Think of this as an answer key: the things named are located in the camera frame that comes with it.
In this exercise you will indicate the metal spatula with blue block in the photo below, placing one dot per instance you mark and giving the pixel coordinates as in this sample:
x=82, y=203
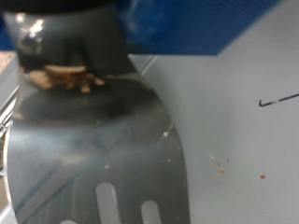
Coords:
x=93, y=146

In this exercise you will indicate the silver toaster oven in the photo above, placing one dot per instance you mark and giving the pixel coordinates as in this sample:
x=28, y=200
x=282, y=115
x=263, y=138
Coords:
x=233, y=124

